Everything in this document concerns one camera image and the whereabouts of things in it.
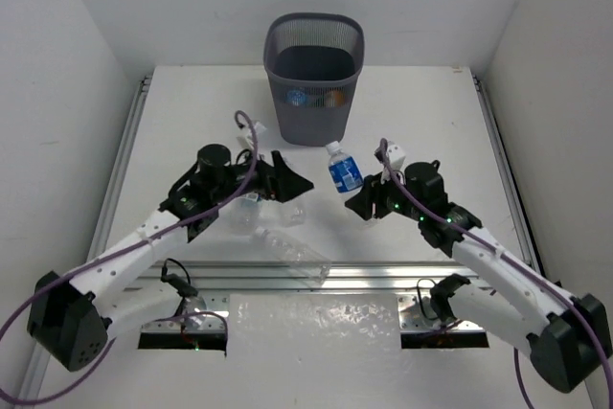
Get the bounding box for orange juice bottle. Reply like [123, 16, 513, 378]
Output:
[323, 89, 346, 108]

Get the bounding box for aluminium front rail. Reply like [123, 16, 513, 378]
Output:
[119, 260, 542, 333]

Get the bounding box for white label water bottle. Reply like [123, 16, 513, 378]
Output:
[229, 192, 262, 235]

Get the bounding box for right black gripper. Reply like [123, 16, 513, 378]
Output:
[346, 164, 424, 221]

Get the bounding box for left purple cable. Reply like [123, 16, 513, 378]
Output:
[0, 110, 262, 405]

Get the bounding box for purple cable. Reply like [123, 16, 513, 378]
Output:
[0, 110, 262, 405]
[377, 137, 613, 409]

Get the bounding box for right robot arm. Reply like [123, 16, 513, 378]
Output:
[345, 160, 612, 394]

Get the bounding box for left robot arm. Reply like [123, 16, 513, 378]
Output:
[27, 144, 314, 372]

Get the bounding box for small blue cap bottle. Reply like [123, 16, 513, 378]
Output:
[284, 88, 309, 107]

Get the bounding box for grey mesh waste bin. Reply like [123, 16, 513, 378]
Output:
[262, 12, 365, 147]

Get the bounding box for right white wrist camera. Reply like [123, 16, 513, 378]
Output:
[375, 141, 406, 170]

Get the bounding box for blue label water bottle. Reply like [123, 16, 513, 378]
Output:
[325, 140, 370, 231]

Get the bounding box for clear crinkled water bottle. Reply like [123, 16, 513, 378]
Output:
[279, 196, 307, 227]

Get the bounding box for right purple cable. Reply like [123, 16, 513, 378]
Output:
[377, 137, 613, 409]

